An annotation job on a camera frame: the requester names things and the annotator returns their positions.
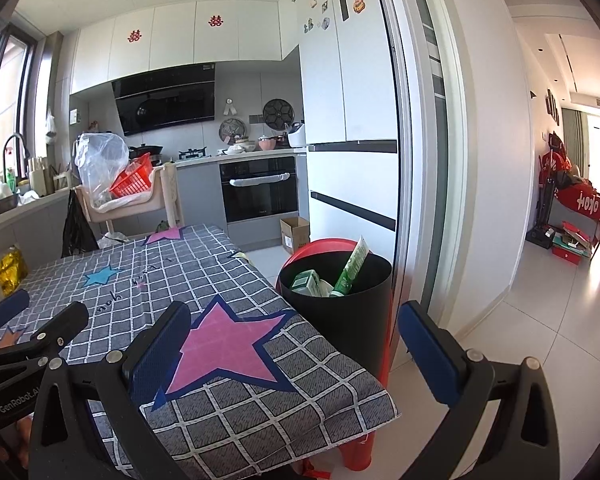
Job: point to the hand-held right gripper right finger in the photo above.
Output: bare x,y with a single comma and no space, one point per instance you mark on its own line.
427,355

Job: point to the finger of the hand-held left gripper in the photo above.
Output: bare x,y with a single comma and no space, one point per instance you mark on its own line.
10,307
65,325

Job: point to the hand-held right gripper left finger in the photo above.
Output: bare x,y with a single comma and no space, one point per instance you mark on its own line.
155,355

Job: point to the black trash bin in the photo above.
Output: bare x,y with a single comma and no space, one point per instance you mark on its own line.
340,330

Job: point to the green and white tube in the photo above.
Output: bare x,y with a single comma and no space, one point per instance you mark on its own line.
352,265

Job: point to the green labelled bottle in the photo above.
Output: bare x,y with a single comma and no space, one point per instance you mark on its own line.
307,280

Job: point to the gold foil bag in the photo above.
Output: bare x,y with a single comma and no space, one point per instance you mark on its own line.
9,270

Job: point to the black plastic bag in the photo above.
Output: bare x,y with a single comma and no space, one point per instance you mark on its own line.
77,232

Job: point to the grey checked star tablecloth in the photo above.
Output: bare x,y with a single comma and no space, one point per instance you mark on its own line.
205,270

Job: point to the black bowl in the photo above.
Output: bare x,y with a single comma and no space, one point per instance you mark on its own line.
4,205

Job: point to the white utensil holder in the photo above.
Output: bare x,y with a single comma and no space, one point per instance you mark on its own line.
37,177

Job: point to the white plastic sheet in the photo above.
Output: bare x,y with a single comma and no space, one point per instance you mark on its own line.
125,202

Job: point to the red plastic stool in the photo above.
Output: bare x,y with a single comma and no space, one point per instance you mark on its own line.
305,255

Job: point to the red plastic basket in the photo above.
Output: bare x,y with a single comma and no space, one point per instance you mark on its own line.
130,180

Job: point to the beige plastic chair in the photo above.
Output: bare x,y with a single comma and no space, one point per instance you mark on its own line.
170,195

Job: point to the large clear plastic bag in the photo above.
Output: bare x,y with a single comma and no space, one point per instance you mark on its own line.
97,160

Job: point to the black kitchen faucet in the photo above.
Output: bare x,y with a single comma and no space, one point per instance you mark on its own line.
15,137

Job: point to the grey kitchen counter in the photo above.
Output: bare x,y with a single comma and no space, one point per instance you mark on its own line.
200,190

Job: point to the black upright vacuum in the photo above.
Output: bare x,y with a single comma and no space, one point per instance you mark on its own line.
542,220

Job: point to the small cardboard box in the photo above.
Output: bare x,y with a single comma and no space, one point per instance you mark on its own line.
295,235

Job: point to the pile of coloured boxes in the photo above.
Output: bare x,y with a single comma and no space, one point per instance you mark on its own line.
572,245

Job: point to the hanging white plastic bag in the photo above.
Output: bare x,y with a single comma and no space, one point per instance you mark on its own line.
51,127

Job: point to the black built-in oven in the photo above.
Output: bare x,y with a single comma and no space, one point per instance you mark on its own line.
257,195

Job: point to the black wok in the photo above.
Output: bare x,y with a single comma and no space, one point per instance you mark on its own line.
145,150

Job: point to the black gas stove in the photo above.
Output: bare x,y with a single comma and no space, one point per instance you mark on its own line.
192,153

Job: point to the red printed bag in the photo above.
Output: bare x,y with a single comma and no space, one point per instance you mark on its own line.
580,200

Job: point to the white cooking pot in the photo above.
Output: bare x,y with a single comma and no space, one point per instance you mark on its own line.
240,149

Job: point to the grey round steamer rack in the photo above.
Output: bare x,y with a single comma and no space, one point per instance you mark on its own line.
231,130

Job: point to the pink cooking pot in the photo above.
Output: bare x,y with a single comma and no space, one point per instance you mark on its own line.
268,144

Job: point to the black range hood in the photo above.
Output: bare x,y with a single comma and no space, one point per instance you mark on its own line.
165,100

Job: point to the white rice cooker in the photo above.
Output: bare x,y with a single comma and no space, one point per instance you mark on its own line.
297,136

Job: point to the grey curtain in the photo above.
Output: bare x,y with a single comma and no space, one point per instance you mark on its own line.
575,140

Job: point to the white refrigerator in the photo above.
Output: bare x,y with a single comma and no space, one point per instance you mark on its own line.
350,85

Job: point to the red paper-cut sticker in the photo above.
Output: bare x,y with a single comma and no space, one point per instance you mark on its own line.
135,36
214,20

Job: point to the white wall hook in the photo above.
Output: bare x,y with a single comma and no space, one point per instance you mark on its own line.
228,107

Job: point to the black round wall pan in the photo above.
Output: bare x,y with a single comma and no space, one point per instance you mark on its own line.
278,113

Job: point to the dark wall frames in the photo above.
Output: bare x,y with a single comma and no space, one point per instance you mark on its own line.
552,107

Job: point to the white wall cabinets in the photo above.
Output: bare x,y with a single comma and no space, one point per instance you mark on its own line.
180,45

